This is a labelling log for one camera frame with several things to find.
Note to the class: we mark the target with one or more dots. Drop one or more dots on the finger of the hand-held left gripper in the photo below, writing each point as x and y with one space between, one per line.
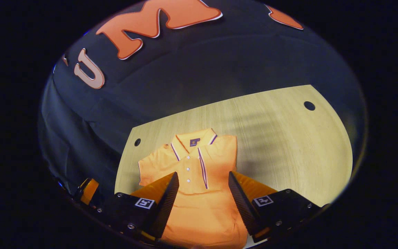
89 190

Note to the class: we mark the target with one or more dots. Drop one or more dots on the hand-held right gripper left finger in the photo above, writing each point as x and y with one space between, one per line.
168 204

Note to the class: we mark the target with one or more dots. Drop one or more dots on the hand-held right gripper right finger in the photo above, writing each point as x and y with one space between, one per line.
242 204

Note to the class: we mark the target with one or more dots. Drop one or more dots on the orange T-shirt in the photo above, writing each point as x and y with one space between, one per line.
206 214

